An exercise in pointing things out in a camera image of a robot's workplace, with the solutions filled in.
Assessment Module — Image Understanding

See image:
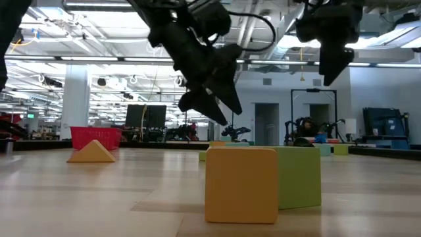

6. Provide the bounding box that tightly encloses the long green foam block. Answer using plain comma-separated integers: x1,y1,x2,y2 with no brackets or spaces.
259,145,322,211

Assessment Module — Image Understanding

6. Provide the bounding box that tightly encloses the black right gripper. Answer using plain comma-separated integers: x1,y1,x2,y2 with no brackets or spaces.
295,5,363,87

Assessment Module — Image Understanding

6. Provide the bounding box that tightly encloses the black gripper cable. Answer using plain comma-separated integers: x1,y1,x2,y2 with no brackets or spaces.
226,11,277,53

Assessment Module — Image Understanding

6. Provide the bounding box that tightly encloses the black monitor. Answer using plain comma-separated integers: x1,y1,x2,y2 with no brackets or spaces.
124,104,148,128
146,105,168,129

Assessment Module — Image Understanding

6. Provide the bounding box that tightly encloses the orange foam cube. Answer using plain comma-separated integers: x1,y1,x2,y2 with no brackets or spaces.
204,146,280,225

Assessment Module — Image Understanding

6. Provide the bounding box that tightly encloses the orange triangular foam block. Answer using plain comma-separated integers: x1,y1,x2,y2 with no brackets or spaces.
66,139,116,163

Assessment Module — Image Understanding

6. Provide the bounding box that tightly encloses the blue machine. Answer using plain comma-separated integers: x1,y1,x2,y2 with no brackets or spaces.
361,107,411,149

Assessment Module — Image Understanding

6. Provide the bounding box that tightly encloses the black dome object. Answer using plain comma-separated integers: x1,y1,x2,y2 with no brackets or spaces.
293,137,315,147

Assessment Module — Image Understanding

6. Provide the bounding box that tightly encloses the blue foam cube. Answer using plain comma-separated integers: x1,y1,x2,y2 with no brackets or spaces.
314,143,332,157

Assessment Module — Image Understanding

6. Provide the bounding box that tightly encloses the black aluminium table frame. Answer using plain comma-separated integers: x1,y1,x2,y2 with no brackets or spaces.
0,140,421,162

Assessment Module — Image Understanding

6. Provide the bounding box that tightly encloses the white pillar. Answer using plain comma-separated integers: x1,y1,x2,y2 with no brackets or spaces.
60,65,92,141

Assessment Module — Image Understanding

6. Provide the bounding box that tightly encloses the black metal frame stand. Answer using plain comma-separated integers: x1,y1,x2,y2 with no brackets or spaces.
290,88,338,139

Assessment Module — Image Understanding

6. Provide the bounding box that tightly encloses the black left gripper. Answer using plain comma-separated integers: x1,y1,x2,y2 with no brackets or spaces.
147,22,243,126

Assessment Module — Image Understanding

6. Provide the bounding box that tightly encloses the red bin rack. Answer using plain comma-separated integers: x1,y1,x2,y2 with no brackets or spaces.
0,113,30,141

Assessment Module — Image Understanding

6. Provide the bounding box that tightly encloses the red plastic basket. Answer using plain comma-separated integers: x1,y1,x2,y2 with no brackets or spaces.
69,126,123,151

